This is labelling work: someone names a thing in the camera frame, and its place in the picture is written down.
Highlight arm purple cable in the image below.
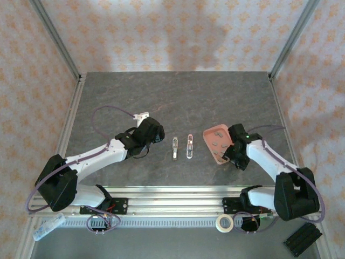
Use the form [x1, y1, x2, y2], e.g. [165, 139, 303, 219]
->
[25, 105, 137, 214]
[246, 124, 326, 222]

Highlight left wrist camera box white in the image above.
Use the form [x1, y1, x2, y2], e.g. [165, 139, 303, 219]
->
[132, 111, 150, 127]

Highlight aluminium side rail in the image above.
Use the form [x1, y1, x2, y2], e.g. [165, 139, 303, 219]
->
[43, 73, 87, 195]
[269, 77, 308, 195]

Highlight white tape roll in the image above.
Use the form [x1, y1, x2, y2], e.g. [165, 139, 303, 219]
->
[215, 214, 234, 233]

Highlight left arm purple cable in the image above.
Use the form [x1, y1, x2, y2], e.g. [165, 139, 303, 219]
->
[25, 105, 137, 214]

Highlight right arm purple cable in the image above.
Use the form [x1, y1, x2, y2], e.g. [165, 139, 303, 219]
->
[246, 124, 326, 222]

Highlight black aluminium extrusion piece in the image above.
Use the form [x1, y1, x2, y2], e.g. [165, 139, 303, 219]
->
[283, 221, 323, 257]

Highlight clear plastic bottle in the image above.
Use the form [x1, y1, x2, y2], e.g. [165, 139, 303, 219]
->
[32, 212, 66, 242]

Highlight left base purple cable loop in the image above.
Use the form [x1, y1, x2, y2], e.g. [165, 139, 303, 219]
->
[86, 207, 121, 234]

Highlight pink mini stapler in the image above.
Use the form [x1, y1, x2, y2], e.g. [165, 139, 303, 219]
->
[185, 133, 194, 160]

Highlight beige cylinder piece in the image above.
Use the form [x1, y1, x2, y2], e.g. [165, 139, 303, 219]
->
[171, 137, 180, 161]

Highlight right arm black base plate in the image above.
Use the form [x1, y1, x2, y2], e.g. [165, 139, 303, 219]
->
[222, 197, 245, 215]

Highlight aluminium frame post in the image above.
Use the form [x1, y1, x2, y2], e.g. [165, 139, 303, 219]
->
[268, 0, 321, 81]
[29, 0, 82, 81]

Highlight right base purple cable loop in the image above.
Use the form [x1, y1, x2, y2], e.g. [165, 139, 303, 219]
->
[232, 212, 278, 234]

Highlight aluminium mounting rails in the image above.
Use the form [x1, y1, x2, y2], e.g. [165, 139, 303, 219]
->
[28, 185, 324, 218]

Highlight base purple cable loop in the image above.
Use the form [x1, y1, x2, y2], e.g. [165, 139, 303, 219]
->
[86, 207, 121, 234]
[232, 212, 278, 234]

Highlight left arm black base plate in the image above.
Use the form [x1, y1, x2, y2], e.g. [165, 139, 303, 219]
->
[79, 197, 128, 216]

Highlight pink plastic tray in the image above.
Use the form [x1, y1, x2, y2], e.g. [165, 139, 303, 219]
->
[202, 123, 236, 166]

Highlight grey slotted cable duct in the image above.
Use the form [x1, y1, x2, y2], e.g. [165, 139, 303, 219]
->
[40, 217, 273, 229]

